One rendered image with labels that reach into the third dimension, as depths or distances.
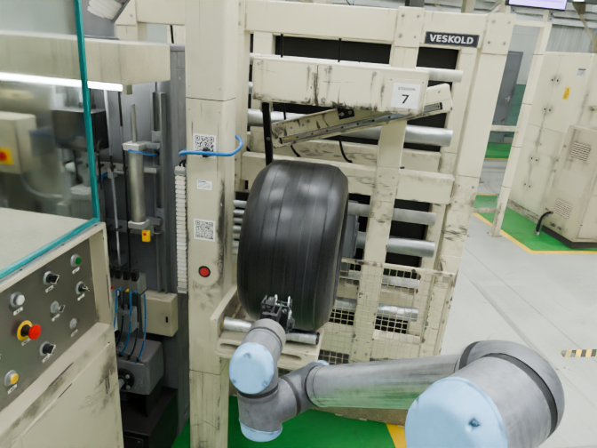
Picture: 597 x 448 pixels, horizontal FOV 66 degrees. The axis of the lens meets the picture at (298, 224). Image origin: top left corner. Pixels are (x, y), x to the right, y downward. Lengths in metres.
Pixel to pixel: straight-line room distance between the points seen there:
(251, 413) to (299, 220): 0.57
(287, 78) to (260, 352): 1.02
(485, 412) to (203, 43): 1.24
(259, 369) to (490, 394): 0.51
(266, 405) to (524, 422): 0.57
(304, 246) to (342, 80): 0.62
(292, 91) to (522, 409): 1.32
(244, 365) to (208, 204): 0.73
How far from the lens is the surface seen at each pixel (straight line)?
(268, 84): 1.70
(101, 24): 1.98
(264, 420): 1.05
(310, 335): 1.61
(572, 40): 13.15
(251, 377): 0.98
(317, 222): 1.34
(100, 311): 1.72
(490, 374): 0.61
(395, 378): 0.84
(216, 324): 1.62
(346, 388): 0.95
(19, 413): 1.46
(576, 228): 5.76
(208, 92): 1.49
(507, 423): 0.58
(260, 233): 1.35
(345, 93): 1.66
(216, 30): 1.47
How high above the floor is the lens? 1.83
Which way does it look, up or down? 21 degrees down
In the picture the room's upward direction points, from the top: 5 degrees clockwise
